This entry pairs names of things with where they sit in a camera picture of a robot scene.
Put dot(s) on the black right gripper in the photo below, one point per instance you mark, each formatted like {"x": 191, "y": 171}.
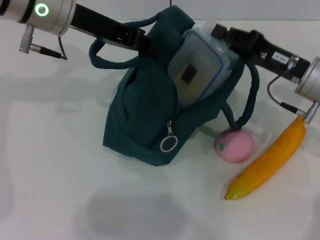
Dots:
{"x": 275, "y": 55}

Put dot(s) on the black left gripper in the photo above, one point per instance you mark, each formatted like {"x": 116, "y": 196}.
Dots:
{"x": 105, "y": 22}

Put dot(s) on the clear plastic food container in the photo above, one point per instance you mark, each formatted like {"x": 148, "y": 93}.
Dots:
{"x": 197, "y": 65}

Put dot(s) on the dark teal fabric lunch bag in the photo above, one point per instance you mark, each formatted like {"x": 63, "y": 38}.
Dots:
{"x": 140, "y": 105}

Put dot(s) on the pink toy peach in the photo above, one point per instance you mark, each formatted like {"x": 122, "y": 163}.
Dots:
{"x": 235, "y": 147}

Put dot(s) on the yellow toy banana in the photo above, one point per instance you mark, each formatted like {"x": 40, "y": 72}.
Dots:
{"x": 270, "y": 162}

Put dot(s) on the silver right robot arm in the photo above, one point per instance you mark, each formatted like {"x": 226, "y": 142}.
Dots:
{"x": 310, "y": 80}

